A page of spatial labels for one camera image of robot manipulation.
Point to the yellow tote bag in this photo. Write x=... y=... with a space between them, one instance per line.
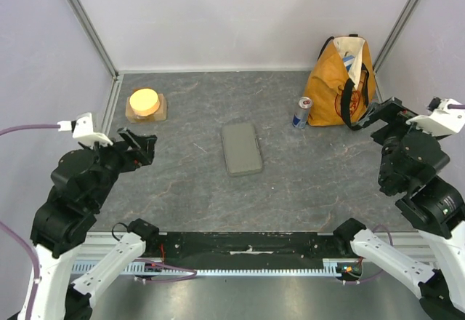
x=342 y=83

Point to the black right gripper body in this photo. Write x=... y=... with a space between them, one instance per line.
x=385 y=113

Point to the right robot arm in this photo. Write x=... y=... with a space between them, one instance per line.
x=411 y=160

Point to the yellow round sponge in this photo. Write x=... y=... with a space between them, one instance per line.
x=144 y=102

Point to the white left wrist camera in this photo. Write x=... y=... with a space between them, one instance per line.
x=85 y=131

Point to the energy drink can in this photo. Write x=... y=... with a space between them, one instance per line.
x=302 y=112

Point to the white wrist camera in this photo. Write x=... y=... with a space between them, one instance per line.
x=446 y=117
x=85 y=131

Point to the grey plastic tool case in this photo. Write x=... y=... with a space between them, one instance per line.
x=241 y=149

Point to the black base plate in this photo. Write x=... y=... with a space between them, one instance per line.
x=182 y=245

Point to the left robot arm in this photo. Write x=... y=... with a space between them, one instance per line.
x=82 y=181

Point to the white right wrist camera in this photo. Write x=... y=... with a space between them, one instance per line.
x=446 y=117

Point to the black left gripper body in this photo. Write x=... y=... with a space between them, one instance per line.
x=120 y=158

